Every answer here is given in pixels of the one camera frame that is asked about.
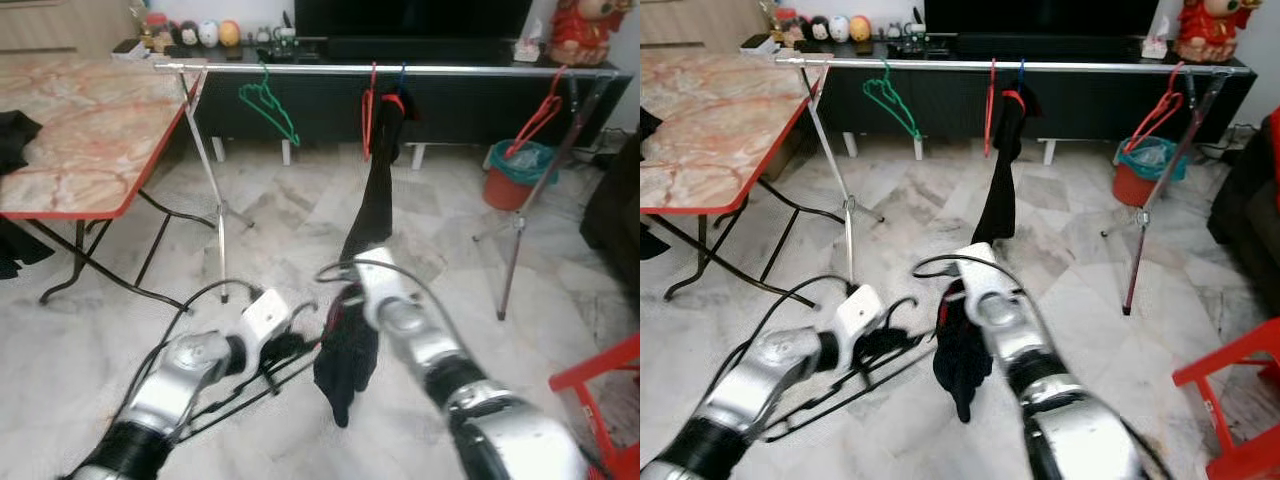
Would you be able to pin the navy shirt red trim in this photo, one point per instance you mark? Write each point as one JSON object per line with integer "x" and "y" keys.
{"x": 962, "y": 360}
{"x": 345, "y": 365}

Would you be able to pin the green plastic hanger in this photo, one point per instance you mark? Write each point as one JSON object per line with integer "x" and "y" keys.
{"x": 890, "y": 100}
{"x": 268, "y": 105}

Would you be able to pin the plain black shirt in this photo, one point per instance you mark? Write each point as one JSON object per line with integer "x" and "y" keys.
{"x": 15, "y": 140}
{"x": 648, "y": 130}

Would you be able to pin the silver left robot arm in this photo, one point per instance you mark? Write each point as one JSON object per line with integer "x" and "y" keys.
{"x": 775, "y": 365}
{"x": 185, "y": 365}

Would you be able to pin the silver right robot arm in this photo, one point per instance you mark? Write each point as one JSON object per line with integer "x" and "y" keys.
{"x": 440, "y": 350}
{"x": 1040, "y": 350}

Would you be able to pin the red plastic hanger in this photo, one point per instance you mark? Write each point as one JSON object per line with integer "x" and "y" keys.
{"x": 540, "y": 115}
{"x": 1162, "y": 110}
{"x": 992, "y": 105}
{"x": 369, "y": 110}

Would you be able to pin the blue plastic hanger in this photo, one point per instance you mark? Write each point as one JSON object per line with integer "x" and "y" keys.
{"x": 402, "y": 78}
{"x": 1022, "y": 75}

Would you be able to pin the black shirt red trim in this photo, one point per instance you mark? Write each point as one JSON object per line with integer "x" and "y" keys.
{"x": 1005, "y": 185}
{"x": 378, "y": 190}

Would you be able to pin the red plastic bucket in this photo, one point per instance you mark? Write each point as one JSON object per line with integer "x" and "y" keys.
{"x": 1132, "y": 188}
{"x": 505, "y": 192}

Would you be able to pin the black TV console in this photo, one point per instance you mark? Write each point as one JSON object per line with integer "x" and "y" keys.
{"x": 330, "y": 100}
{"x": 950, "y": 95}

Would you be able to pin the teal plastic bag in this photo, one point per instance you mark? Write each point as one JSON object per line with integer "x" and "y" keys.
{"x": 1155, "y": 157}
{"x": 525, "y": 160}

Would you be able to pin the silver clothes rack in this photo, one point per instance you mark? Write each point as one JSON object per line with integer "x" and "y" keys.
{"x": 940, "y": 64}
{"x": 300, "y": 68}

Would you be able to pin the black soundbar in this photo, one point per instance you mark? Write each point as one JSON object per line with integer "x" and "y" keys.
{"x": 420, "y": 48}
{"x": 1050, "y": 45}

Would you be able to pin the marble table red edge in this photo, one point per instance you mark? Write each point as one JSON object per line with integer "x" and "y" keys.
{"x": 90, "y": 130}
{"x": 720, "y": 125}

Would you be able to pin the yellow ball figurine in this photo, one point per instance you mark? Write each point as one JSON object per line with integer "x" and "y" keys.
{"x": 229, "y": 32}
{"x": 860, "y": 27}

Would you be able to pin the black flat television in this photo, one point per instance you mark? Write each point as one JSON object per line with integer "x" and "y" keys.
{"x": 410, "y": 18}
{"x": 1040, "y": 17}

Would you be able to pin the black white ball figurine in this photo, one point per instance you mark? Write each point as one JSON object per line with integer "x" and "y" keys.
{"x": 820, "y": 28}
{"x": 186, "y": 33}

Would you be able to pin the white tissue box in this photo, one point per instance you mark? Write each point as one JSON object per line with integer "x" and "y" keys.
{"x": 528, "y": 48}
{"x": 1155, "y": 45}

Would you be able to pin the red seated figurine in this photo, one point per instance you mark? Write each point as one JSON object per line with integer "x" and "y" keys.
{"x": 585, "y": 30}
{"x": 1212, "y": 28}

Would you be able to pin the light wood cabinet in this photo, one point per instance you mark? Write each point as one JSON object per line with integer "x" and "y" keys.
{"x": 695, "y": 22}
{"x": 60, "y": 25}

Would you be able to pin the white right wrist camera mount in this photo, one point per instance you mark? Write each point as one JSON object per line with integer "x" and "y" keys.
{"x": 985, "y": 280}
{"x": 380, "y": 285}

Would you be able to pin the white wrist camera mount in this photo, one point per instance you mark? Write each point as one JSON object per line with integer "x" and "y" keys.
{"x": 985, "y": 280}
{"x": 858, "y": 313}
{"x": 266, "y": 318}
{"x": 380, "y": 285}

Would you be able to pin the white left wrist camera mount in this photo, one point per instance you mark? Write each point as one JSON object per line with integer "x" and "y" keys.
{"x": 858, "y": 313}
{"x": 266, "y": 318}

